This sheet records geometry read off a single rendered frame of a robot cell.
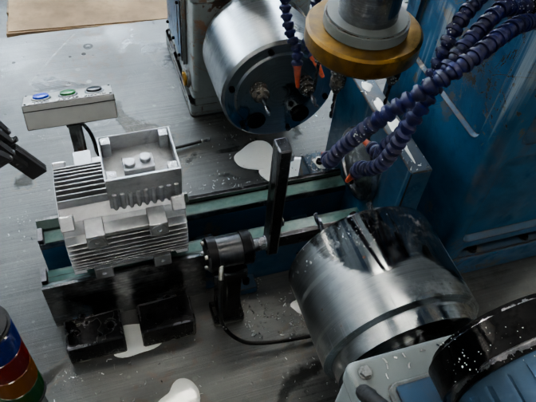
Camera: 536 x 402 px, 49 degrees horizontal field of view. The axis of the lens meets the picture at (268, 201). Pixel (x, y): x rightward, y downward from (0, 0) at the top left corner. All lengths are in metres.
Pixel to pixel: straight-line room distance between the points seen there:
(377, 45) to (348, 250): 0.30
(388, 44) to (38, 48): 1.16
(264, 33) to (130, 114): 0.50
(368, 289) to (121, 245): 0.41
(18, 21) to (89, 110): 1.98
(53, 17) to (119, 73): 1.48
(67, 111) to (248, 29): 0.39
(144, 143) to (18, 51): 0.85
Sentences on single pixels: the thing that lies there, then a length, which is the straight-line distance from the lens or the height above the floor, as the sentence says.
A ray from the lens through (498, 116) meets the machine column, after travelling 1.00.
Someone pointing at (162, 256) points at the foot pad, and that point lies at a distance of 1.05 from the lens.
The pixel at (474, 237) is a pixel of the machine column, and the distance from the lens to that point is 1.23.
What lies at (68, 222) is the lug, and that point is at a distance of 0.98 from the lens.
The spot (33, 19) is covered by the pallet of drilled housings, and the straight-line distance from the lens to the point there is 3.16.
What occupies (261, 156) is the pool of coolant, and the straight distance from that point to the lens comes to 1.45.
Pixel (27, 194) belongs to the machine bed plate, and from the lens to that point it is 1.43.
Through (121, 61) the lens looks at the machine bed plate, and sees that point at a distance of 1.74.
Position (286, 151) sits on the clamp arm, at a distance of 0.84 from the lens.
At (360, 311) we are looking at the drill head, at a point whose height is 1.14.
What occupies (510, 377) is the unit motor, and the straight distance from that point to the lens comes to 0.61.
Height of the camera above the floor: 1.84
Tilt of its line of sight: 50 degrees down
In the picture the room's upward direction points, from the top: 6 degrees clockwise
